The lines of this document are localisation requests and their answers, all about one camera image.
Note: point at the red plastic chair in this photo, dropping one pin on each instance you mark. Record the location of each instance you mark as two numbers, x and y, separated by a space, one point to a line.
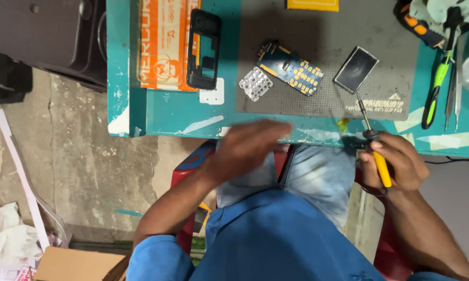
187 203

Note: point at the grey anti-slip work mat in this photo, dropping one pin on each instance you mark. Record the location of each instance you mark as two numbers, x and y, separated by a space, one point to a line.
328 58

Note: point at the white cloth rag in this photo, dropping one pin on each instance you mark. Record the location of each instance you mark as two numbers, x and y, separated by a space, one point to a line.
443 15

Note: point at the white paper strip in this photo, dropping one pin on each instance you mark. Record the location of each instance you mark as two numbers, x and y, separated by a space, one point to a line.
19 171

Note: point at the orange and white packet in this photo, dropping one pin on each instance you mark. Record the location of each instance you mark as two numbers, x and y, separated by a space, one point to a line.
162 43

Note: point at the orange and black screwdriver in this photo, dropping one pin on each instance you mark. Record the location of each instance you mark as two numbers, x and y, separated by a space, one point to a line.
420 25

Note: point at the crumpled white paper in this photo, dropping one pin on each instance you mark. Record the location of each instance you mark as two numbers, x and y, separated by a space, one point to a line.
8 234

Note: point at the small phone display screen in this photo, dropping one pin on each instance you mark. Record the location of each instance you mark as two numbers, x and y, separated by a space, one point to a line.
356 69

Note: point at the silver tweezers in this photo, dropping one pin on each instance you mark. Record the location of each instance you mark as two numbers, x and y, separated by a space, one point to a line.
455 86

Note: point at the yellow box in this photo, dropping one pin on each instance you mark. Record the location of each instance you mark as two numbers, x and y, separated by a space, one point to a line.
312 4

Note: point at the person's left hand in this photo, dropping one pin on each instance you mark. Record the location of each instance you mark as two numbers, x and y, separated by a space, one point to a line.
245 150

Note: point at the person's left fingers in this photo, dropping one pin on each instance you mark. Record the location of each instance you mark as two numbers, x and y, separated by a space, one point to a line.
263 130

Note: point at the clear rubber keypad membrane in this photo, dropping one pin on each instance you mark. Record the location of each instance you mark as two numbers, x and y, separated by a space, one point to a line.
255 83

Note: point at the brown cardboard box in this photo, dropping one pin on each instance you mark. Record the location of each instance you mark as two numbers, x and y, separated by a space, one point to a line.
76 265

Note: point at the blue phone circuit board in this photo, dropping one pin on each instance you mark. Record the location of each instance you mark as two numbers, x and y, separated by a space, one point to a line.
291 69

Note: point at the black phone housing frame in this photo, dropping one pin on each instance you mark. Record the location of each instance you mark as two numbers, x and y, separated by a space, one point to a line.
215 47

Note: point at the white plastic keypad piece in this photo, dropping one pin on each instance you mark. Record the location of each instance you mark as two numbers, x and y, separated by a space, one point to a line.
215 96

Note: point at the teal wooden table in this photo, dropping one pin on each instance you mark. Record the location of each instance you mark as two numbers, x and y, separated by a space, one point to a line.
172 113

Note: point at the person's right hand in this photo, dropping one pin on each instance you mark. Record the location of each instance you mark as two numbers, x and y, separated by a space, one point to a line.
404 164

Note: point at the dark grey plastic case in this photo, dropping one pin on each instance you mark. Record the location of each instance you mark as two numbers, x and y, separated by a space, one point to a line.
43 37

